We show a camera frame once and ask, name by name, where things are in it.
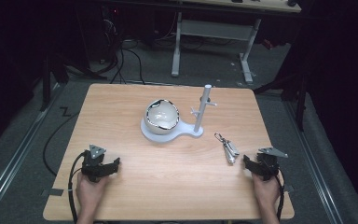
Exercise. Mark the white stand with pole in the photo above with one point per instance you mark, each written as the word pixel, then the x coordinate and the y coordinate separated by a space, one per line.
pixel 180 129

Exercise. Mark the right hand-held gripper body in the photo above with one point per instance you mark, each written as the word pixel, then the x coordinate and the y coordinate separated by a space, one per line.
pixel 268 164

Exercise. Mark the grey tape piece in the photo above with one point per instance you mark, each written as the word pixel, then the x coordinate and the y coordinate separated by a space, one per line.
pixel 289 188
pixel 53 192

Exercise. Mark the black metal stand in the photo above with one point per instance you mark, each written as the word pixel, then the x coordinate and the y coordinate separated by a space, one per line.
pixel 48 77
pixel 295 84

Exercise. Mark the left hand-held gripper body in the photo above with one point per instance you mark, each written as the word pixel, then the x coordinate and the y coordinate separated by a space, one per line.
pixel 93 164

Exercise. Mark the metal floor rail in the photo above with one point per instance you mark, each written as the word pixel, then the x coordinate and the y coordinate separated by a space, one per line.
pixel 313 168
pixel 12 161

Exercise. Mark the white-framed wooden desk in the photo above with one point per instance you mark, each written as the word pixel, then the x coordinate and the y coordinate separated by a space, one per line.
pixel 214 29

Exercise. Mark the person's left hand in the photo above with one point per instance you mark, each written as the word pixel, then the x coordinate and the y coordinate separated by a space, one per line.
pixel 90 193

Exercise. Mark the person's right hand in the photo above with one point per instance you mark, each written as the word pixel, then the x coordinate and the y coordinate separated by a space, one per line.
pixel 265 193

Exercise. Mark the small metal tool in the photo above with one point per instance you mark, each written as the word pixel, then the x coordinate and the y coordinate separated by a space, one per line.
pixel 230 151

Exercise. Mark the white bowl with silver rim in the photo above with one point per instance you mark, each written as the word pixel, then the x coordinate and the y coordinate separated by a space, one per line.
pixel 161 116

